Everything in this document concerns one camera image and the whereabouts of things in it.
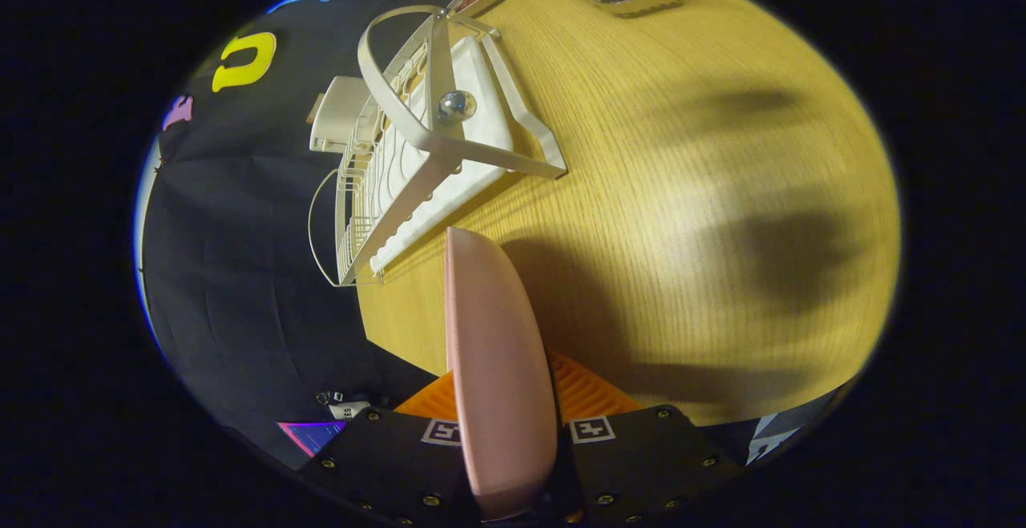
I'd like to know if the black backdrop cloth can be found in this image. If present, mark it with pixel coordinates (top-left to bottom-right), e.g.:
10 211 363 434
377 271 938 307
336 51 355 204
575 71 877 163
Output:
136 0 450 465

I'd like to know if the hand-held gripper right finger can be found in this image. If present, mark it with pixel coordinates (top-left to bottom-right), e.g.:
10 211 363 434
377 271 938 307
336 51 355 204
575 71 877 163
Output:
547 349 748 526

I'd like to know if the pink plate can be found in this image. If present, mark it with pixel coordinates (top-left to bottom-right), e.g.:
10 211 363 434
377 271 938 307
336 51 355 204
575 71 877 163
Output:
445 227 559 521

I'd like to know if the white toaster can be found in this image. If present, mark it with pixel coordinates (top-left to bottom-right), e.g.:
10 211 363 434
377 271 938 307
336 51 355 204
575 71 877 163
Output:
309 75 371 154

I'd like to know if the white wire dish rack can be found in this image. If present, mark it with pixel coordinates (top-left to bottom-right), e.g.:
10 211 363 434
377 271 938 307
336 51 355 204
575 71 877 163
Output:
308 5 568 288

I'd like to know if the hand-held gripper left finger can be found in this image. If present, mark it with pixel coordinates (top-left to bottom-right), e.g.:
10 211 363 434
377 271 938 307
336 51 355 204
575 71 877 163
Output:
297 370 482 527

